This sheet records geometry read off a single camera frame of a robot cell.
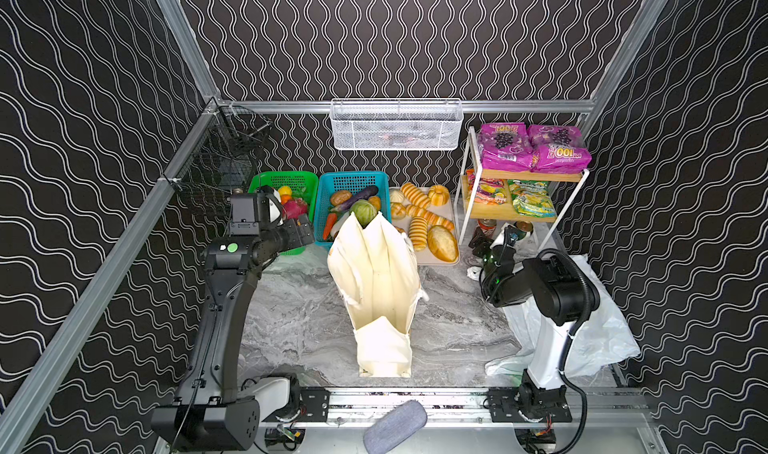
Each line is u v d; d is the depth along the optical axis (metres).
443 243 1.00
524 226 0.98
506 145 0.81
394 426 0.70
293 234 0.63
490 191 0.97
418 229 1.06
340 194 1.16
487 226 0.98
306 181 1.17
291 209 1.06
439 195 1.17
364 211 1.03
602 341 0.79
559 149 0.76
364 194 1.16
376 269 0.97
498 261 0.76
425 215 1.10
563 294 0.53
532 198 0.95
